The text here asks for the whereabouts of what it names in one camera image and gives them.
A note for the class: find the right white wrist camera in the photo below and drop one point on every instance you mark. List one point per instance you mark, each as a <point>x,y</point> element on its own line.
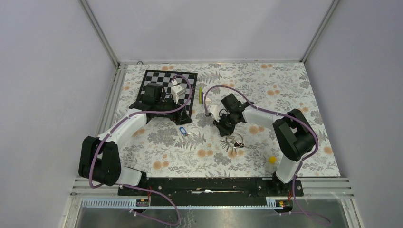
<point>214,111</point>

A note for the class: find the metal keyring with keys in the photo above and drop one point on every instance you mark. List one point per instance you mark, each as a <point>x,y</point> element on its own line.
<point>232,142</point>

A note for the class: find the yellow small cube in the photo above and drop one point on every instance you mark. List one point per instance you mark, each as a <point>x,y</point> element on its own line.
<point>272,160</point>

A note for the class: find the floral patterned mat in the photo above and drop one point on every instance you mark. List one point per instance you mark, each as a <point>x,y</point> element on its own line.
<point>160,150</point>

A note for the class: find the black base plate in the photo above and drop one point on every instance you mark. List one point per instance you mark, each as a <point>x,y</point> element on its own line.
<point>192,190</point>

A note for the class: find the blue tag key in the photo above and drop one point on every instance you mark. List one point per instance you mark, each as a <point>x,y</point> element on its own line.
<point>184,132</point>

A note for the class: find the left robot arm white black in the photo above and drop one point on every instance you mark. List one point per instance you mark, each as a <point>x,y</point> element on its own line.
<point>100,159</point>

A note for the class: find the green white small block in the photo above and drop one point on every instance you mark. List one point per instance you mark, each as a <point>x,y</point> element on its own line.
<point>202,98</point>

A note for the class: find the white slotted cable duct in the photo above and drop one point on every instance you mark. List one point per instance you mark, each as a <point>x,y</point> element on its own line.
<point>158,203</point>

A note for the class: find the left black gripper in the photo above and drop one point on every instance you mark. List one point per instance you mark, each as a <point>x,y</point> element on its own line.
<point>180,117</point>

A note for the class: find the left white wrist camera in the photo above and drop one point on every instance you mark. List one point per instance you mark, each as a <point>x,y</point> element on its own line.
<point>177,90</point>

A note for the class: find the black white chessboard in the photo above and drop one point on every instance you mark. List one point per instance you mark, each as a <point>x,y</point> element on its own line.
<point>170,88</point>

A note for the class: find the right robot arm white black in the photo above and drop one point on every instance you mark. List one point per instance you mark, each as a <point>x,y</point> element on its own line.
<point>295,136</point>

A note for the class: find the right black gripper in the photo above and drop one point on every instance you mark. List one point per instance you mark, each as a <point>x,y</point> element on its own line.
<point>224,131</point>

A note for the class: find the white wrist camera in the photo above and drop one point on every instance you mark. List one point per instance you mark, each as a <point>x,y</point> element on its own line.
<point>177,90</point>
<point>214,111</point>

